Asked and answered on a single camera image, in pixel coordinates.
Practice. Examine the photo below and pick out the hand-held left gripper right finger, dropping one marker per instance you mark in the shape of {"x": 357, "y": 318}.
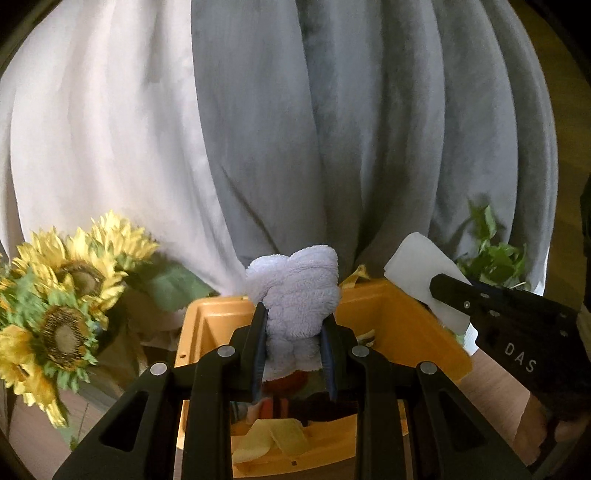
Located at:
{"x": 328, "y": 357}

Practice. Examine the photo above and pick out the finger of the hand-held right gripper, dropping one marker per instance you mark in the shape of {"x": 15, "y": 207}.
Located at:
{"x": 455, "y": 295}

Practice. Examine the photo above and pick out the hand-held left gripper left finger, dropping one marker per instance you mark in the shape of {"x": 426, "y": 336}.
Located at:
{"x": 258, "y": 355}

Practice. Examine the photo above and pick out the white paper sheet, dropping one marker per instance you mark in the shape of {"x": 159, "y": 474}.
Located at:
{"x": 425, "y": 272}

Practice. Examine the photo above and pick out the yellow plastic bin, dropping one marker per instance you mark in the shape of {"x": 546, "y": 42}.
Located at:
{"x": 411, "y": 323}

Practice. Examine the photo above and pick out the white towel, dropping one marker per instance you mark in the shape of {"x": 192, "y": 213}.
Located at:
{"x": 295, "y": 295}

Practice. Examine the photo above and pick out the orange soft toy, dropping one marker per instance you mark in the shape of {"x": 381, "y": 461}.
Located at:
{"x": 286, "y": 385}

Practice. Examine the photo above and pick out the person's right hand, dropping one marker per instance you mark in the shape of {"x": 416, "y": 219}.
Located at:
{"x": 538, "y": 422}

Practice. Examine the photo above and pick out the green potted plant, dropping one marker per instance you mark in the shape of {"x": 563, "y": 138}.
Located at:
{"x": 494, "y": 258}

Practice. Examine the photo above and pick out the grey curtain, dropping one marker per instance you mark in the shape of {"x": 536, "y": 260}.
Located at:
{"x": 346, "y": 138}

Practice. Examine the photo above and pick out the artificial sunflower bouquet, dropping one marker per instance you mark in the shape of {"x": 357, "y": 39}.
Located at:
{"x": 69, "y": 300}

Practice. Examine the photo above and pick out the white curtain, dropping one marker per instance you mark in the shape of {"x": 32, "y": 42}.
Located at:
{"x": 92, "y": 138}

